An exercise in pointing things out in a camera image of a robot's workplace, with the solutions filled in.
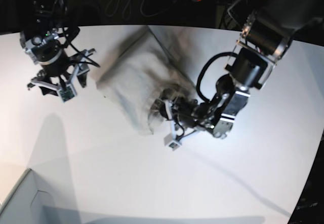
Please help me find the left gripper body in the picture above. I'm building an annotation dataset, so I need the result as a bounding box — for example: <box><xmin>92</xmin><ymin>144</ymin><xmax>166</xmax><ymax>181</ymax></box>
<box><xmin>154</xmin><ymin>87</ymin><xmax>199</xmax><ymax>143</ymax></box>

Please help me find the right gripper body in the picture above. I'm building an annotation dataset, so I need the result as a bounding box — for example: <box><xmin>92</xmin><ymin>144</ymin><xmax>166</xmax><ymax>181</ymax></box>
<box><xmin>27</xmin><ymin>48</ymin><xmax>98</xmax><ymax>97</ymax></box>

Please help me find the beige t-shirt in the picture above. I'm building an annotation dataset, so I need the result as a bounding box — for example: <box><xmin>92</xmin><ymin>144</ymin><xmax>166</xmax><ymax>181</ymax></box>
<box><xmin>96</xmin><ymin>29</ymin><xmax>194</xmax><ymax>135</ymax></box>

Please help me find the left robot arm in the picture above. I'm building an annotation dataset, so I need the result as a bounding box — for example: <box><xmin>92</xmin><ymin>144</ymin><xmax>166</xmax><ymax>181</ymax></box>
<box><xmin>157</xmin><ymin>0</ymin><xmax>323</xmax><ymax>144</ymax></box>

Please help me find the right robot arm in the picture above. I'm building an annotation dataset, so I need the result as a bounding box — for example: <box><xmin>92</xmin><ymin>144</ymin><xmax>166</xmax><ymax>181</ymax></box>
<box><xmin>20</xmin><ymin>0</ymin><xmax>100</xmax><ymax>102</ymax></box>

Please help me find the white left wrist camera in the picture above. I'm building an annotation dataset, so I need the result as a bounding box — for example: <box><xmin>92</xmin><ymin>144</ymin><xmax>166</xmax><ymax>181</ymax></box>
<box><xmin>164</xmin><ymin>135</ymin><xmax>182</xmax><ymax>151</ymax></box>

